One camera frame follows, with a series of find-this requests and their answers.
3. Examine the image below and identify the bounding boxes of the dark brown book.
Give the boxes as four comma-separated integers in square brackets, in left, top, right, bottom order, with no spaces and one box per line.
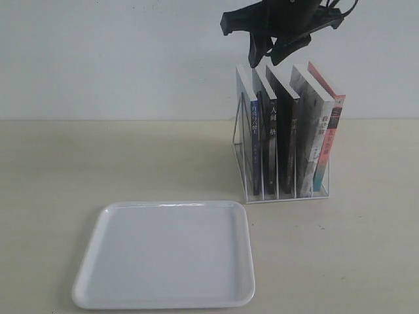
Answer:
[266,65,300,194]

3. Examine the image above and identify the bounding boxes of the white wire book rack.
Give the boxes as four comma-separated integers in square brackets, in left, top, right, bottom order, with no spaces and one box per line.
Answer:
[232,95,331,204]

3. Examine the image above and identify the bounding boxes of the black and grey book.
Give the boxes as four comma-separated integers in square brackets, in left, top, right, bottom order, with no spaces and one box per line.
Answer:
[252,68,278,195]

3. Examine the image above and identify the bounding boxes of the red orange book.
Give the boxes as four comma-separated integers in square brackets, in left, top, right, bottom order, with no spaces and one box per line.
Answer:
[307,61,346,192]

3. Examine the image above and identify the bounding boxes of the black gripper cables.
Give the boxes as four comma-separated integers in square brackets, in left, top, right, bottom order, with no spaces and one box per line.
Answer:
[322,0,359,17]

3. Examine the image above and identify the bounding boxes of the white plastic tray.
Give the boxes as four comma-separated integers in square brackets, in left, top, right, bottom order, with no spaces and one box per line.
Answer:
[71,200,256,310]

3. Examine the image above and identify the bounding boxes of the grey and white book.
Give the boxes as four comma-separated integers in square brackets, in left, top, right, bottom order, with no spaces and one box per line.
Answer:
[290,64,335,198]

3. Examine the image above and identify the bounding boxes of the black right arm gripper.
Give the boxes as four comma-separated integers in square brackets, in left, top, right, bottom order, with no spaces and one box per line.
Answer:
[220,1,344,68]

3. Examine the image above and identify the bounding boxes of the blue book with orange moon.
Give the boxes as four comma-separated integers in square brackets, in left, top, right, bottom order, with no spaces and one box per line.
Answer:
[236,65,261,196]

